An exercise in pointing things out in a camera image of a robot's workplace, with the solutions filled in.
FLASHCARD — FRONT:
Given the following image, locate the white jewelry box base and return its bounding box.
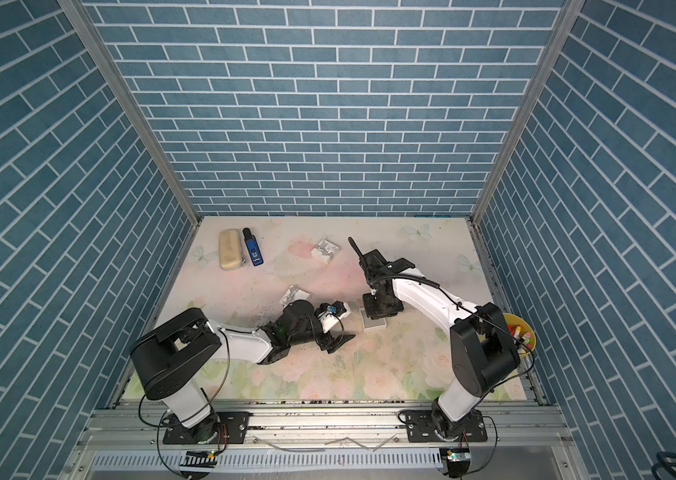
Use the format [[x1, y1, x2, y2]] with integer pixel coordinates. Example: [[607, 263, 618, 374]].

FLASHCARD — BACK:
[[359, 307, 387, 332]]

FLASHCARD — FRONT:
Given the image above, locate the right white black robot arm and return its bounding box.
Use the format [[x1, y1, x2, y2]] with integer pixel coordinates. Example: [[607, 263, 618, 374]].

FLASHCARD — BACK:
[[355, 249, 521, 436]]

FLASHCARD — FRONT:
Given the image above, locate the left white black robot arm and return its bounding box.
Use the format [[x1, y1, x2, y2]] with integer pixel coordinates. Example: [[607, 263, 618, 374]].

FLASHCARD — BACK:
[[130, 300, 354, 429]]

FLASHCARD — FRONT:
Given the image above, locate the beige zippered pencil case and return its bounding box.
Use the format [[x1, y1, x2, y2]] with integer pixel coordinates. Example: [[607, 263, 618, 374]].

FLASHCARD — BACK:
[[218, 229, 244, 271]]

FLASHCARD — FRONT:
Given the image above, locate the yellow pen cup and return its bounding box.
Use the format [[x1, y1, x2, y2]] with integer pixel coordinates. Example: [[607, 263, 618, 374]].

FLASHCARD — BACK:
[[504, 313, 537, 358]]

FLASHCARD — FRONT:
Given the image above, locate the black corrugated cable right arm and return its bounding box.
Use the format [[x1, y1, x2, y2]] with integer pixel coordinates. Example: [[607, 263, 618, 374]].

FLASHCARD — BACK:
[[347, 236, 375, 271]]

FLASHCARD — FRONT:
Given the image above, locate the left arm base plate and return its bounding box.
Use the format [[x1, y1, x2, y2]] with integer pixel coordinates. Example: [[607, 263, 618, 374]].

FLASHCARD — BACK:
[[162, 411, 251, 447]]

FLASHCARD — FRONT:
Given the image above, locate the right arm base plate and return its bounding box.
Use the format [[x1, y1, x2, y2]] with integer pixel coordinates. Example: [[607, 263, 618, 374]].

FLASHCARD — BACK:
[[397, 409, 488, 443]]

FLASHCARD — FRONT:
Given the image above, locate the aluminium front rail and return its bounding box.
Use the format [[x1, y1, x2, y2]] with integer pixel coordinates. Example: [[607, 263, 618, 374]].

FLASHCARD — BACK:
[[62, 401, 587, 479]]

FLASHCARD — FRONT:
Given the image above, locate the aluminium corner post left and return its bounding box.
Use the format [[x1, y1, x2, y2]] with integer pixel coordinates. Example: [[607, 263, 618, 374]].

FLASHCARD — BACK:
[[58, 0, 201, 227]]

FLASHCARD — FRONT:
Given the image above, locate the aluminium corner post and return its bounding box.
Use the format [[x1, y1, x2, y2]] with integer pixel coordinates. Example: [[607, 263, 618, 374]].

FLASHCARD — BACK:
[[471, 0, 585, 225], [58, 0, 201, 227]]

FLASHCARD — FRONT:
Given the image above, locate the aluminium corner post right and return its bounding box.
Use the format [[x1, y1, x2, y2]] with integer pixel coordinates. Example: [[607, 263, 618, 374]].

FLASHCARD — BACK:
[[471, 0, 585, 225]]

